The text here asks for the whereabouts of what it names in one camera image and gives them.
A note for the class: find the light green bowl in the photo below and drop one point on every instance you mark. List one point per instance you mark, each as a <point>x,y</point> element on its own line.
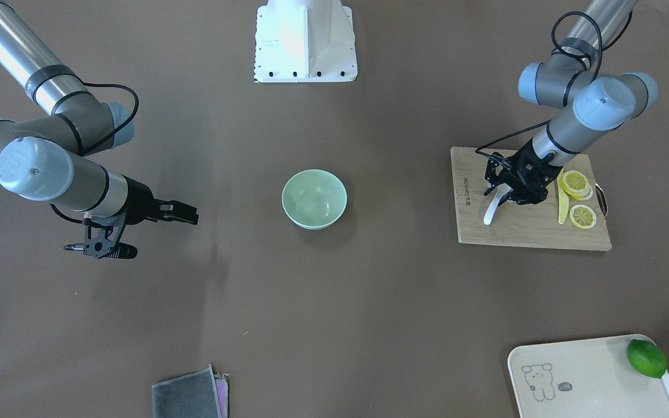
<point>314,199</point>

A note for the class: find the yellow plastic knife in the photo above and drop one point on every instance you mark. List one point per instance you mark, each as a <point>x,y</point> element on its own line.
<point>563,199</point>

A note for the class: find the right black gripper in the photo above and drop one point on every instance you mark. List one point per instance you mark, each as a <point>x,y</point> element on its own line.
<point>139,201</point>

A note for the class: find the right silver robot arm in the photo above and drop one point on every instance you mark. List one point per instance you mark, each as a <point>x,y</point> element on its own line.
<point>47,159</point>

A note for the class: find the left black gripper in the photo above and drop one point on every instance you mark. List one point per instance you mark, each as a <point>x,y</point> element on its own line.
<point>531,172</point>

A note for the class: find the white ceramic spoon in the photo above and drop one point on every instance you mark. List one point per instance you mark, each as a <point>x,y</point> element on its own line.
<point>492,208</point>

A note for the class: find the wooden cutting board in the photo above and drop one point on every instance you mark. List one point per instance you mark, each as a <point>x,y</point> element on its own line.
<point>512,225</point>

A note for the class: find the cream rabbit tray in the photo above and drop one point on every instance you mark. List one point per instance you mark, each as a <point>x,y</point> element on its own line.
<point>584,378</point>

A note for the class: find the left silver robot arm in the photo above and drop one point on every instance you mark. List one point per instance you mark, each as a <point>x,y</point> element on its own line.
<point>590,104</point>

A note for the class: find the grey folded cloth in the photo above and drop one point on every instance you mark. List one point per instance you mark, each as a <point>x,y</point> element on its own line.
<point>201,394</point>

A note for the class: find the white pedestal column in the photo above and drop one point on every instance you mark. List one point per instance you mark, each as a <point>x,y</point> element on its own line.
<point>305,41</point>

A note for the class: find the green lime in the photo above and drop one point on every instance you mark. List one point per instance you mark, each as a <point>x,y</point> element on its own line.
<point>646,358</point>

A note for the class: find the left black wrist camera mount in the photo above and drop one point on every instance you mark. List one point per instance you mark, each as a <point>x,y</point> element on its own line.
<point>498,172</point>

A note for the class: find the lemon slice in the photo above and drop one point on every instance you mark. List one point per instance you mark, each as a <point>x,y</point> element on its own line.
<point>576,185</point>
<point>583,217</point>

